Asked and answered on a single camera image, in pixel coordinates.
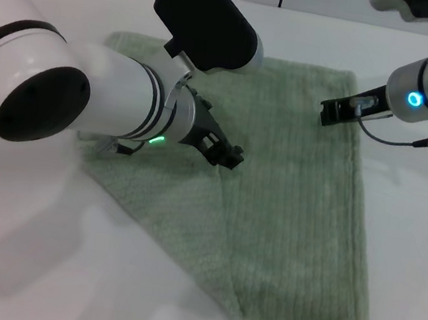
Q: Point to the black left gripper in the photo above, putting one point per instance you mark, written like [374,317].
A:
[203,125]

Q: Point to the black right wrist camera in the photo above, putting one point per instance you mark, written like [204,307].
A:
[424,8]

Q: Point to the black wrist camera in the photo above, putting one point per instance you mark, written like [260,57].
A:
[424,8]
[209,15]

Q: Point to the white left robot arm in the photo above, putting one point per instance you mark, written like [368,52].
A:
[66,82]

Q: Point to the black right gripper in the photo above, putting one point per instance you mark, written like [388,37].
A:
[371,102]

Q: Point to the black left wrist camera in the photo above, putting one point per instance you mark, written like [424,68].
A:
[209,15]

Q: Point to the green ribbed towel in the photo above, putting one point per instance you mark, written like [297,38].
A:
[272,202]

